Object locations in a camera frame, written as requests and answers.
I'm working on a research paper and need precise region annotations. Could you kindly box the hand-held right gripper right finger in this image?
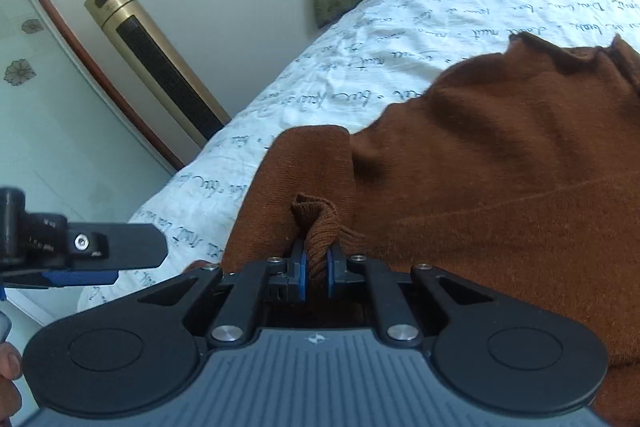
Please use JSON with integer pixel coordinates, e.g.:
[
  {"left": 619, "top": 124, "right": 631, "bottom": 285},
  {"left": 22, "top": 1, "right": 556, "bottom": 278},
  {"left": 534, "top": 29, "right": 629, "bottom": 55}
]
[{"left": 327, "top": 243, "right": 506, "bottom": 348}]

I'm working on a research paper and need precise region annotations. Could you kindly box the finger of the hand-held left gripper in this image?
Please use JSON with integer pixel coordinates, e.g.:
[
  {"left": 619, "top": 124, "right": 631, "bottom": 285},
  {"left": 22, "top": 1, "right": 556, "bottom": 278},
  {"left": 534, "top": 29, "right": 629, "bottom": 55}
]
[
  {"left": 0, "top": 270, "right": 120, "bottom": 292},
  {"left": 65, "top": 222, "right": 169, "bottom": 271}
]

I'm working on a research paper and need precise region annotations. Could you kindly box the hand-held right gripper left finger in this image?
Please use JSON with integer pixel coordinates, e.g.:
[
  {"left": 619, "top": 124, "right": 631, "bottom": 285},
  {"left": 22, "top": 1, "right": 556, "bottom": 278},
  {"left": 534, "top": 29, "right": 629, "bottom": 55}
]
[{"left": 137, "top": 241, "right": 308, "bottom": 348}]

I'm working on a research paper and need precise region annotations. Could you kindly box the brown knit sweater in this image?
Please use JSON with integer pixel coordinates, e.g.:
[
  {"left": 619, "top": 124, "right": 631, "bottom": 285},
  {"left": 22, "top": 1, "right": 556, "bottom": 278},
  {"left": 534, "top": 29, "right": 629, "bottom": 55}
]
[{"left": 182, "top": 32, "right": 640, "bottom": 427}]

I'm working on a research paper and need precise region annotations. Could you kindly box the person's left hand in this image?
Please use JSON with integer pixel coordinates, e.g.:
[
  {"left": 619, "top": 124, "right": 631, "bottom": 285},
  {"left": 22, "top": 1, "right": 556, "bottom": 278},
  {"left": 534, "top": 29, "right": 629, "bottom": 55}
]
[{"left": 0, "top": 348, "right": 24, "bottom": 427}]

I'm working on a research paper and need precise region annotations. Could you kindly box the white flower-print wardrobe door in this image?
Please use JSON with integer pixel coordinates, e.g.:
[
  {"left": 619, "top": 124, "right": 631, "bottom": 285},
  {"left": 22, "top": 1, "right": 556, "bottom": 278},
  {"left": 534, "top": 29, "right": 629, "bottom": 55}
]
[{"left": 0, "top": 0, "right": 175, "bottom": 325}]

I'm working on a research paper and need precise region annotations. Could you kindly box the gold tower fan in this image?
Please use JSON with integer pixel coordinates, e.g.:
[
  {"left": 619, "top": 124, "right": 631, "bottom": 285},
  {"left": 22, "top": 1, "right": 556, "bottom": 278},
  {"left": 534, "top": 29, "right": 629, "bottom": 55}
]
[{"left": 83, "top": 0, "right": 232, "bottom": 148}]

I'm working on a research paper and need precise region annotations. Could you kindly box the brown wooden door trim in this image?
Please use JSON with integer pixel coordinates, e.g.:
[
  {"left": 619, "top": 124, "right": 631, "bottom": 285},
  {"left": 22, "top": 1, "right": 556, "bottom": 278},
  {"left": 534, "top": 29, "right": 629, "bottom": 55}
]
[{"left": 0, "top": 0, "right": 187, "bottom": 171}]

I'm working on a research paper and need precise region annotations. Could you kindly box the white script-printed blanket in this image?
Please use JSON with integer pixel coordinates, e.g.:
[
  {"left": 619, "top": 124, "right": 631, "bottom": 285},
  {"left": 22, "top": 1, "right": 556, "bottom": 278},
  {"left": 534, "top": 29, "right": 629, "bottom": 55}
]
[{"left": 77, "top": 0, "right": 640, "bottom": 314}]

